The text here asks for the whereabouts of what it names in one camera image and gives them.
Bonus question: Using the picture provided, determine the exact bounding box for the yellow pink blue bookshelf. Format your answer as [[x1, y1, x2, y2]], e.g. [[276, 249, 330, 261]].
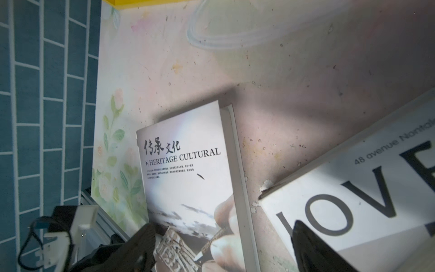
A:
[[104, 0, 190, 10]]

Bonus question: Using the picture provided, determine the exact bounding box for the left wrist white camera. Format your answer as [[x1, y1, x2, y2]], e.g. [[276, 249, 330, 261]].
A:
[[35, 205, 99, 272]]

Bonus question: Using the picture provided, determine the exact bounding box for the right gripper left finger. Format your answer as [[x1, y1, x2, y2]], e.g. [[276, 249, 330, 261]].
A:
[[69, 224, 156, 272]]

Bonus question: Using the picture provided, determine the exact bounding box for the Heritage Cultural book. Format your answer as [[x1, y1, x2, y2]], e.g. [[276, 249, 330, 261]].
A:
[[136, 102, 260, 272]]

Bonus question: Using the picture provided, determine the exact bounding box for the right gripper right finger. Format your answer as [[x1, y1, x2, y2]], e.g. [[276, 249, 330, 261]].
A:
[[291, 221, 357, 272]]

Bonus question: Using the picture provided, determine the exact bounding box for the white LOVER book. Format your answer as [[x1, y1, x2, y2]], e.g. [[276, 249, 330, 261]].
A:
[[259, 90, 435, 272]]

